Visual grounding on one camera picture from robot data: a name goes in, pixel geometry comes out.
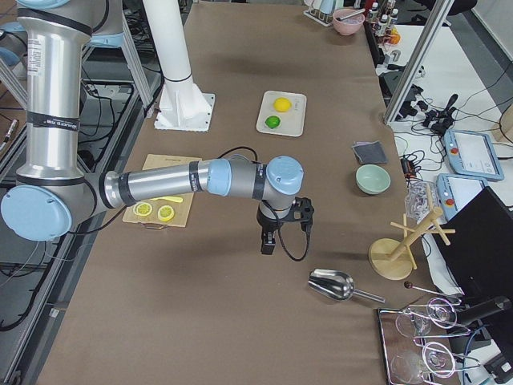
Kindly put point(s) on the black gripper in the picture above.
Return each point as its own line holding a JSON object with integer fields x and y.
{"x": 265, "y": 223}

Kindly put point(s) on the green lime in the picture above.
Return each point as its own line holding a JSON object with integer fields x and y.
{"x": 272, "y": 121}

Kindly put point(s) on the yellow lemon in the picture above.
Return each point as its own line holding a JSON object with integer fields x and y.
{"x": 282, "y": 104}

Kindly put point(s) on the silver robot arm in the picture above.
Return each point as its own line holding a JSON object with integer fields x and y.
{"x": 52, "y": 195}

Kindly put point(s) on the cream rabbit print tray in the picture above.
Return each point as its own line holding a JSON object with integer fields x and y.
{"x": 292, "y": 121}

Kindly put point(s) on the black metal tray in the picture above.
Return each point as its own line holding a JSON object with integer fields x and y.
{"x": 393, "y": 342}

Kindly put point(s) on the metal scoop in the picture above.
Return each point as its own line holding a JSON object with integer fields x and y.
{"x": 338, "y": 285}

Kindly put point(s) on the wooden cutting board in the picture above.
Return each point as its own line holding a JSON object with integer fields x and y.
{"x": 182, "y": 209}

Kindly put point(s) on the lemon slice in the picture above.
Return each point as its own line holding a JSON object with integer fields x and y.
{"x": 165, "y": 213}
{"x": 142, "y": 209}

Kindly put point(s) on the yellow plastic knife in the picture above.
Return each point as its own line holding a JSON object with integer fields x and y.
{"x": 174, "y": 199}

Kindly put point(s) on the mint green bowl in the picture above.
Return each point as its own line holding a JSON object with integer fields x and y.
{"x": 372, "y": 179}

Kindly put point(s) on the wooden mug tree stand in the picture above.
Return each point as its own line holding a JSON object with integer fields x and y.
{"x": 393, "y": 259}

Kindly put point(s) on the folded grey cloth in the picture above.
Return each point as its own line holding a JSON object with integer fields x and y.
{"x": 369, "y": 152}

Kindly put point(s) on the wine glass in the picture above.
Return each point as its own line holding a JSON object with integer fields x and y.
{"x": 436, "y": 319}
{"x": 429, "y": 364}

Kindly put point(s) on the blue teach pendant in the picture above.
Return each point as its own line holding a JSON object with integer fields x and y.
{"x": 456, "y": 191}
{"x": 472, "y": 153}

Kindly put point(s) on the black monitor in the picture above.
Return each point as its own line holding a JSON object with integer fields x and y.
{"x": 480, "y": 252}

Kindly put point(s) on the pink bowl with ice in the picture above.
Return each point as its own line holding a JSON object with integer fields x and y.
{"x": 348, "y": 21}

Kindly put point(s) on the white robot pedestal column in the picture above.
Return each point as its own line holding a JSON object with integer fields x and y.
{"x": 168, "y": 34}

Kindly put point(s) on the aluminium frame post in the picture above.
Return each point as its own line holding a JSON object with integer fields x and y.
{"x": 433, "y": 24}

